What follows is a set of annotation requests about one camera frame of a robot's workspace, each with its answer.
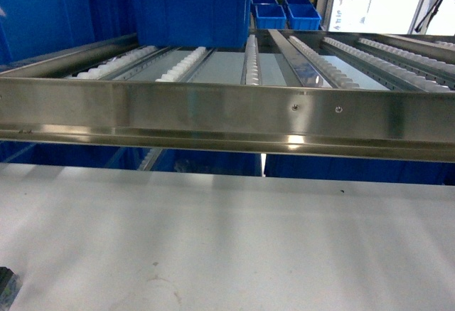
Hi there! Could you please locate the small blue bin back right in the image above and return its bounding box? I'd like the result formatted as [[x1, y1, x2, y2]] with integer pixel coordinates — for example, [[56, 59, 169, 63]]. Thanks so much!
[[287, 4, 321, 31]]

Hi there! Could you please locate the large blue bin far left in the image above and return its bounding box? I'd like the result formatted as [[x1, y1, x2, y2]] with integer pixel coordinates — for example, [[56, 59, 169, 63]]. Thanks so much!
[[1, 0, 137, 65]]

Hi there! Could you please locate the white roller track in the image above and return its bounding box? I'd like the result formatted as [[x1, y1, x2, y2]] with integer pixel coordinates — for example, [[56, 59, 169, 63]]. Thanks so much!
[[245, 35, 262, 85], [156, 46, 207, 82]]

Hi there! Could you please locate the large blue bin on rollers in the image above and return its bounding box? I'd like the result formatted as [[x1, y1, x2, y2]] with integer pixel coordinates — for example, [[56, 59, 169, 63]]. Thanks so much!
[[132, 0, 250, 48]]

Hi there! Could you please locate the small blue bin back left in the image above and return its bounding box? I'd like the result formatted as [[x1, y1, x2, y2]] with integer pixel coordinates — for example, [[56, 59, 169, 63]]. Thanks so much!
[[255, 4, 287, 30]]

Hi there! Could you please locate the black object table corner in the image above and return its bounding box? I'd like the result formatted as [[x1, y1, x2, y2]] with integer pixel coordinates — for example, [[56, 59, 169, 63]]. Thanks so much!
[[0, 267, 22, 311]]

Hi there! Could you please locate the small blue bin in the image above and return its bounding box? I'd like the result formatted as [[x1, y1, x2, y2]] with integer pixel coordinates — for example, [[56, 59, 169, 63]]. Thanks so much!
[[287, 4, 321, 31], [255, 4, 287, 30]]

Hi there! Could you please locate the blue bin under shelf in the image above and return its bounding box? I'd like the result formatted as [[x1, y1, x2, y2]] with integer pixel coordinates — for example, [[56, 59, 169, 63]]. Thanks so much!
[[264, 154, 454, 186]]

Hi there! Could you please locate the white roller track centre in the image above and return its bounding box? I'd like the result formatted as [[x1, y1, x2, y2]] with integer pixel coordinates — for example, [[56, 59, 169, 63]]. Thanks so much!
[[245, 35, 262, 85]]

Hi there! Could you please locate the stainless steel front shelf rail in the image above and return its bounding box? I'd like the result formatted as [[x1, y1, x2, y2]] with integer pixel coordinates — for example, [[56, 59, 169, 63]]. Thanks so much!
[[1, 78, 454, 162]]

